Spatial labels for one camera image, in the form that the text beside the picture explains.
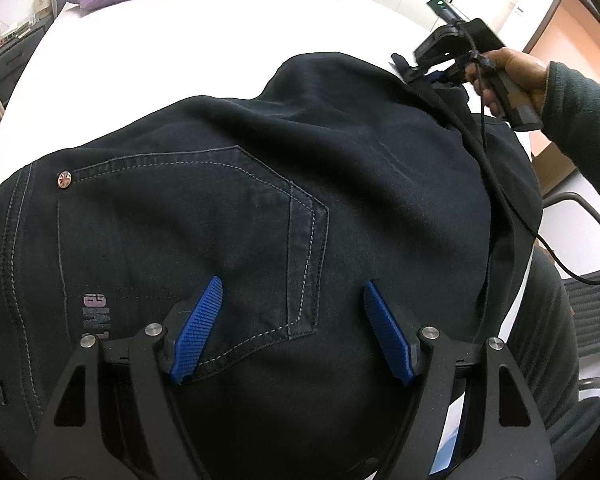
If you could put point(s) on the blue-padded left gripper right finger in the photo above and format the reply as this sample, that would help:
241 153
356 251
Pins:
396 330

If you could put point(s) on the person's right hand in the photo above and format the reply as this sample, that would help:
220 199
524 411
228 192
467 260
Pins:
522 68

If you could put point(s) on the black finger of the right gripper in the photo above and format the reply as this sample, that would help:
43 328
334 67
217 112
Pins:
422 71

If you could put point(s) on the grey mesh chair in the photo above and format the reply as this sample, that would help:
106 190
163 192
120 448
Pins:
584 296

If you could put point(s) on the grey nightstand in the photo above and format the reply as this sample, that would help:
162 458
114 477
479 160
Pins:
15 56

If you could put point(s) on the black denim pants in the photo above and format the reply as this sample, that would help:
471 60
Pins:
335 174

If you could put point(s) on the dark green sleeve forearm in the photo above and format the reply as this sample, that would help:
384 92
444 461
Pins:
571 119

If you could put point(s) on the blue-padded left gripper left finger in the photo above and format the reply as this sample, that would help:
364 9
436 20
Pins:
188 327

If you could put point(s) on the wooden doorway frame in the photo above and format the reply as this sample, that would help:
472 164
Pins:
569 43

